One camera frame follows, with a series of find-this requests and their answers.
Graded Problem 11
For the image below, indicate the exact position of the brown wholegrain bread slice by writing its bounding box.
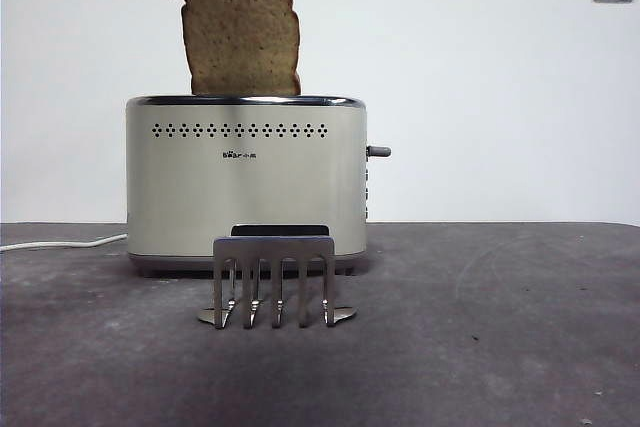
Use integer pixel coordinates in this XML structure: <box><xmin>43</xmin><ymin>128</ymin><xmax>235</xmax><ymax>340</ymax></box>
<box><xmin>179</xmin><ymin>0</ymin><xmax>303</xmax><ymax>97</ymax></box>

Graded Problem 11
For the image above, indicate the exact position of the cream and steel toaster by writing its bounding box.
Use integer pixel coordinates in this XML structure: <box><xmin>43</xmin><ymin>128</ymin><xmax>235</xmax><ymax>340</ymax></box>
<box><xmin>124</xmin><ymin>94</ymin><xmax>371</xmax><ymax>279</ymax></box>

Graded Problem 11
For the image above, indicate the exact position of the steel toast rack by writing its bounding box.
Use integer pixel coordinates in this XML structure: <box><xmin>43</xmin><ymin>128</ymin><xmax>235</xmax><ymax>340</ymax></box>
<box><xmin>196</xmin><ymin>223</ymin><xmax>359</xmax><ymax>331</ymax></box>

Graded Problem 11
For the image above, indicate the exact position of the white power cable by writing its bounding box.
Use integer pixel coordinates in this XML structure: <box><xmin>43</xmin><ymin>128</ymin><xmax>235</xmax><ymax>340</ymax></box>
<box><xmin>0</xmin><ymin>232</ymin><xmax>128</xmax><ymax>254</ymax></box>

